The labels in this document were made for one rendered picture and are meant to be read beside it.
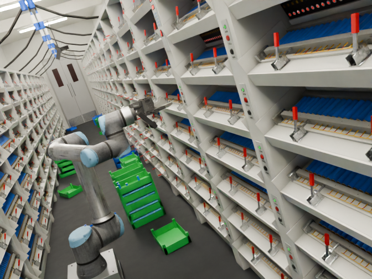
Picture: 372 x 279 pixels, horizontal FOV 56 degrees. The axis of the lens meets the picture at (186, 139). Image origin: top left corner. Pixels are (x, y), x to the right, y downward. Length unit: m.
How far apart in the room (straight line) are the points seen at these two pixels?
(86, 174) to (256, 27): 1.49
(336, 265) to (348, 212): 0.22
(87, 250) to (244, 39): 1.64
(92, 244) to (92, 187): 0.34
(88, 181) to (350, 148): 1.70
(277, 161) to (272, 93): 0.22
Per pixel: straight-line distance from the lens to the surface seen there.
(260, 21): 1.13
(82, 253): 2.31
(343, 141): 0.91
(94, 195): 2.29
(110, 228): 2.34
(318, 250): 1.25
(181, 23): 1.57
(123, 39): 3.13
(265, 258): 1.92
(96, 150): 1.68
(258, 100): 1.12
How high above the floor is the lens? 1.29
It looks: 14 degrees down
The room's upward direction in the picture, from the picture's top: 19 degrees counter-clockwise
